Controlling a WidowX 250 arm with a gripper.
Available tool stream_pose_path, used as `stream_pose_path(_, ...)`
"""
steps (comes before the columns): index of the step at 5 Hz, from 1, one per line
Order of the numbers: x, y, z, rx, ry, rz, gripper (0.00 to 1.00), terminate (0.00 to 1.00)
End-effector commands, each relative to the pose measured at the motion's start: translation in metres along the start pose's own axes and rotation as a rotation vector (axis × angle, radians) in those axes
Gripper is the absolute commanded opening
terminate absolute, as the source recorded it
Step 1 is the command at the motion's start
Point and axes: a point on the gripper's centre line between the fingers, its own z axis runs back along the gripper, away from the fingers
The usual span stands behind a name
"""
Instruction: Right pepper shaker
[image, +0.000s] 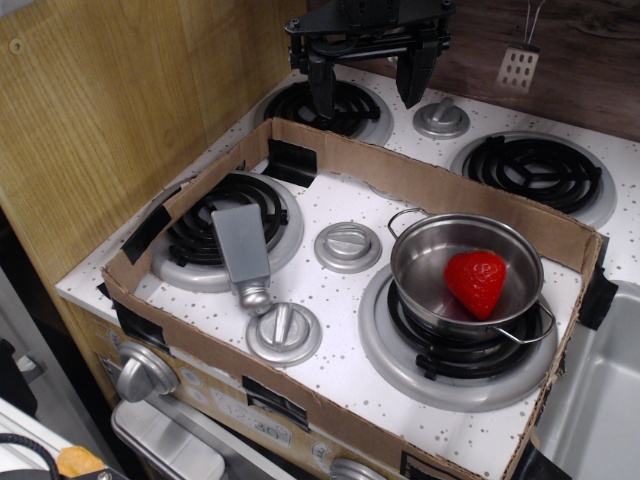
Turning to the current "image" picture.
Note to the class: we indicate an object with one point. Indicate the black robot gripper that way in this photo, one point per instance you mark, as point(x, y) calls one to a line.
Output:
point(416, 32)

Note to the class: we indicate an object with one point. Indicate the back left black burner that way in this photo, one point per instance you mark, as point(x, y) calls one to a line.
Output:
point(352, 111)

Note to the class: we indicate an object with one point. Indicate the black burner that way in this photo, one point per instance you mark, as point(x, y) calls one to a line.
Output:
point(187, 256)
point(447, 374)
point(352, 111)
point(544, 168)

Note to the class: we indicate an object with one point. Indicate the silver knob back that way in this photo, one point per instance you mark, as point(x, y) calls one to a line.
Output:
point(441, 120)

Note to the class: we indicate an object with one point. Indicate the silver knob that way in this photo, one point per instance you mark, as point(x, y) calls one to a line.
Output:
point(287, 335)
point(441, 120)
point(347, 247)

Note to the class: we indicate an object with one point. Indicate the cardboard tray border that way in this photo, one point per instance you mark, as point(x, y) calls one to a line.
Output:
point(337, 394)

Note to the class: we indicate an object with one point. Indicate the hanging metal spatula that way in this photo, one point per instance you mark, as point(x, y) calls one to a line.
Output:
point(520, 59)

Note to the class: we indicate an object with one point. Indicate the silver knob centre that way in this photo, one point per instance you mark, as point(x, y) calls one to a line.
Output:
point(347, 247)

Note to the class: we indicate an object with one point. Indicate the back right black burner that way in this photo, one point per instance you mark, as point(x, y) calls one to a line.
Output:
point(544, 168)

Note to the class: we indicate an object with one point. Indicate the red toy strawberry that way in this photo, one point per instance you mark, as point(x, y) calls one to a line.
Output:
point(476, 279)

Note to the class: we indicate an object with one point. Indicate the front left black burner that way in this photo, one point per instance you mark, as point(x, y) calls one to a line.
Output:
point(187, 256)

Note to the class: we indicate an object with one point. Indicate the silver knob front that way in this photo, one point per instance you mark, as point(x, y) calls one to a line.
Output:
point(287, 335)

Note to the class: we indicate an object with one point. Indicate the front right black burner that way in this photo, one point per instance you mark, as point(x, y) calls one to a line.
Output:
point(447, 374)

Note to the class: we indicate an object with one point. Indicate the oven clock display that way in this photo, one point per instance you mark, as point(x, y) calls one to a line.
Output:
point(251, 418)

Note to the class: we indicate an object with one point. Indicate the silver oven dial left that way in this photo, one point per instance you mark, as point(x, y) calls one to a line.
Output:
point(144, 374)

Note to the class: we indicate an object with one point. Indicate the silver oven dial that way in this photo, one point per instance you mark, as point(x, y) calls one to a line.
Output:
point(347, 469)
point(144, 374)

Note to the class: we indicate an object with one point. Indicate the silver oven dial bottom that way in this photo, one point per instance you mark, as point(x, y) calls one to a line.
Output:
point(347, 469)

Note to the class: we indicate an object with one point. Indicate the grey sink basin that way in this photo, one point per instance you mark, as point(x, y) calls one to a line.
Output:
point(589, 428)

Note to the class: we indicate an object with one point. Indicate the orange object bottom left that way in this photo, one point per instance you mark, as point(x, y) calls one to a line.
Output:
point(76, 461)

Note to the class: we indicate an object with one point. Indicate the steel pot with handles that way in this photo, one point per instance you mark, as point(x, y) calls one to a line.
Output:
point(421, 252)

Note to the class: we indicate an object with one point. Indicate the silver oven door handle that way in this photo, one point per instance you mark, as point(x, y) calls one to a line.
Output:
point(170, 448)

